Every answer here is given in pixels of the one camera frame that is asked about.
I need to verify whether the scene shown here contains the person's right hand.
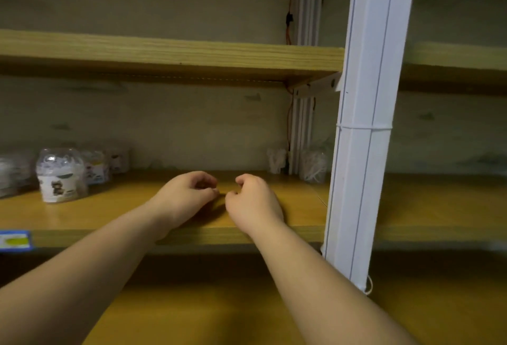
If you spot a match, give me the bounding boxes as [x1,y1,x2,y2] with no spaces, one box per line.
[224,173,286,237]

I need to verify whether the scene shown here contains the person's left hand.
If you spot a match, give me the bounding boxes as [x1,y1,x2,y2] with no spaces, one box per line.
[144,170,221,240]

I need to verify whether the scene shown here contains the wooden shelf with blue labels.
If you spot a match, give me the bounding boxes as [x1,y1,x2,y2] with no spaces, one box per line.
[0,169,332,249]

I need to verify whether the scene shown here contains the person's right forearm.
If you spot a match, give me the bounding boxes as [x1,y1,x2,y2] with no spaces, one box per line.
[249,220,420,345]

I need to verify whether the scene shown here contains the person's left forearm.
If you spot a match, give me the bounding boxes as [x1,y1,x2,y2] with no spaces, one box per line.
[0,202,171,345]

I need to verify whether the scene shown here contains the blue framed price label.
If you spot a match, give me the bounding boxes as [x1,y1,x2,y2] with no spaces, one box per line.
[0,230,32,253]

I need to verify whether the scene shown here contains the white metal shelf bracket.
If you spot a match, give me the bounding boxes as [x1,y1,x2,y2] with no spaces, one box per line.
[293,72,343,99]

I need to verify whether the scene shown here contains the white metal upright post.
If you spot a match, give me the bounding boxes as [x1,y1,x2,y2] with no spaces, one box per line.
[321,0,419,294]

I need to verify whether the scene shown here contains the white slotted rack rail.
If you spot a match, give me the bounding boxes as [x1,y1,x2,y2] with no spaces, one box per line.
[288,0,332,176]

